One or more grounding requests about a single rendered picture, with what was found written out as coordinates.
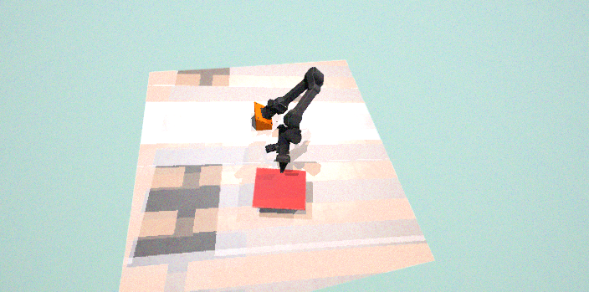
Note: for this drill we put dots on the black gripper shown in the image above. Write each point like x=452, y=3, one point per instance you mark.
x=282, y=158

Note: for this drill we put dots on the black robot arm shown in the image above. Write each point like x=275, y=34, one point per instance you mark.
x=290, y=130

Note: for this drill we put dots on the red lid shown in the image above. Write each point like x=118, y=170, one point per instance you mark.
x=273, y=189

